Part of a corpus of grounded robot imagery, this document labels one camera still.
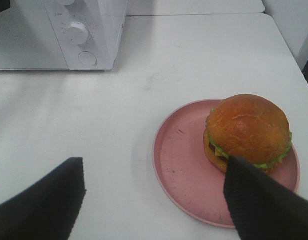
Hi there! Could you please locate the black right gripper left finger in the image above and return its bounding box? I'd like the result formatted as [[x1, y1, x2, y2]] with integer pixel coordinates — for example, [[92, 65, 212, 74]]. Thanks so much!
[[0, 157, 86, 240]]

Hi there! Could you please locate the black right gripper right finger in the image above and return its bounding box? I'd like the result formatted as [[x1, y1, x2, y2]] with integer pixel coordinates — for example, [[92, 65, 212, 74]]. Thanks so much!
[[223, 156, 308, 240]]

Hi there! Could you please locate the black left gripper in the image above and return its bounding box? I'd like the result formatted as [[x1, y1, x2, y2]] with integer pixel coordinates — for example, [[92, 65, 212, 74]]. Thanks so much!
[[0, 0, 11, 13]]

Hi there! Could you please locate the pink round plate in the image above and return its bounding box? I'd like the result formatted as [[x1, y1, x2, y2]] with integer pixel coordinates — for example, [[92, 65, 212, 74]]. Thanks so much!
[[153, 100, 300, 228]]

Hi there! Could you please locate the toy hamburger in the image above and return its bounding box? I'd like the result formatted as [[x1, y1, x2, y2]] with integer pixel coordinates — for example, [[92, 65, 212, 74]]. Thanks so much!
[[203, 94, 292, 173]]

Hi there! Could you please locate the white timer knob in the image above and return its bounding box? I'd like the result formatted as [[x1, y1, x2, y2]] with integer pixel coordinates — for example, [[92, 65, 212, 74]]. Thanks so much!
[[65, 21, 90, 45]]

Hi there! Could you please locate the round white door release button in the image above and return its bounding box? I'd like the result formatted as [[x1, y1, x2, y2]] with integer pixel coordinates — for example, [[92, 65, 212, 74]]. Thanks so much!
[[78, 51, 97, 66]]

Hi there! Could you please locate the upper white power knob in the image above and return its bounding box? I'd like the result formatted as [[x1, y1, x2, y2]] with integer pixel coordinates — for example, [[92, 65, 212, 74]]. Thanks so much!
[[60, 0, 75, 6]]

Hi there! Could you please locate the white microwave oven body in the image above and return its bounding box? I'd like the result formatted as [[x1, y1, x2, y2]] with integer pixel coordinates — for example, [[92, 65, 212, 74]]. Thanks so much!
[[41, 0, 128, 71]]

